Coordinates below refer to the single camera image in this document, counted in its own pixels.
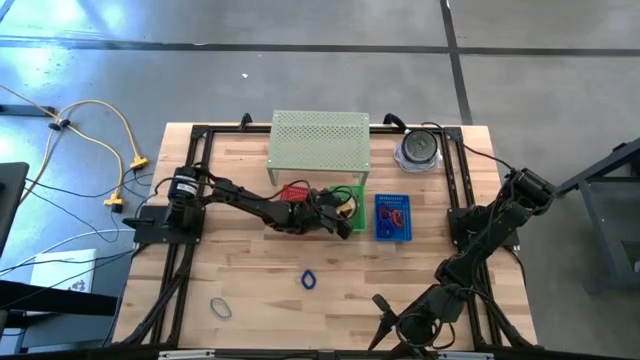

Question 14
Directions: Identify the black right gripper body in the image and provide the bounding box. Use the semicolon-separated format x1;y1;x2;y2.
394;285;467;350

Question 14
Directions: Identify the white box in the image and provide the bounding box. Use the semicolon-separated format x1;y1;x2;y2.
29;248;99;294

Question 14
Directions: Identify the dark metal cart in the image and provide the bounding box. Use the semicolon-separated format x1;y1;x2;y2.
551;137;640;294

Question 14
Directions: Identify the red plastic basket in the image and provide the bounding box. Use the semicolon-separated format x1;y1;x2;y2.
279;183;312;204

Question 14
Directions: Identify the yellow extension cord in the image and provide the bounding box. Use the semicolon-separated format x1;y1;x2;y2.
0;84;126;214
47;98;150;170

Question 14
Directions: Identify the green perforated metal shelf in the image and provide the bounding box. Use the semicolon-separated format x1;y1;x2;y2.
267;110;372;187

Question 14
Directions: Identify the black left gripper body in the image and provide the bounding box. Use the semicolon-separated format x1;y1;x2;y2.
292;188;341;236

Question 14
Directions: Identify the black floor bar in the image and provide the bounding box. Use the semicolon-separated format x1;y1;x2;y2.
0;103;56;119

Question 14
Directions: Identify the silver metal bracket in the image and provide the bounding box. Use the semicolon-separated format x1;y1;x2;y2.
158;349;216;360
438;351;495;360

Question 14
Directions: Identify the black desk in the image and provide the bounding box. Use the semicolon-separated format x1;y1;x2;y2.
0;279;119;354
0;161;30;256

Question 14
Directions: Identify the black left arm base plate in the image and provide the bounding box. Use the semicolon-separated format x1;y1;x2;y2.
122;204;206;246

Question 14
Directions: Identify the white canister black lid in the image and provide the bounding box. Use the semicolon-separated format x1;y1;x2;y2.
402;128;439;165

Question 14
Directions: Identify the blue plastic basket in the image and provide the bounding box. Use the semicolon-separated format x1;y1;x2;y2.
373;193;414;243

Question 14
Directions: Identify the green plastic basket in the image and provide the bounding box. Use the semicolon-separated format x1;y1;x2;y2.
327;184;368;234

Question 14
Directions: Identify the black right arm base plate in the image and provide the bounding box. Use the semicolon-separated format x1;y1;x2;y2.
446;207;521;249

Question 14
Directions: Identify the clear plastic wrap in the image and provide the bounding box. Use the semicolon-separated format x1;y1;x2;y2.
392;138;444;174

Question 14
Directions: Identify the blue rubber band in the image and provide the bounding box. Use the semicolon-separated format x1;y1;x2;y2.
209;296;233;321

